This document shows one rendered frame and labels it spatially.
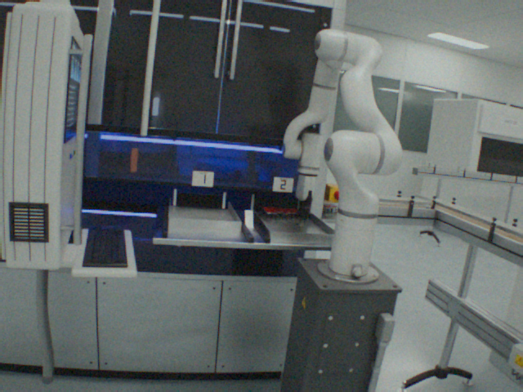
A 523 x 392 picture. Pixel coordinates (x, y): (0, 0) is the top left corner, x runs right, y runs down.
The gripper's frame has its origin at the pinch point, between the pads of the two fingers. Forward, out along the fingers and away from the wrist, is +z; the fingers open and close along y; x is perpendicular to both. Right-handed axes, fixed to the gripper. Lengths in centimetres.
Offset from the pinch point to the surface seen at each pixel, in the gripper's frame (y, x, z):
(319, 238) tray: 22.4, -0.2, 3.9
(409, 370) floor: -20, 85, 94
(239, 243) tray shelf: 25.1, -29.1, 6.3
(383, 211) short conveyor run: -26, 51, 3
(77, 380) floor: -18, -94, 94
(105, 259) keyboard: 30, -72, 12
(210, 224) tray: 11.2, -37.6, 3.9
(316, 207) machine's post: -15.0, 11.0, 1.0
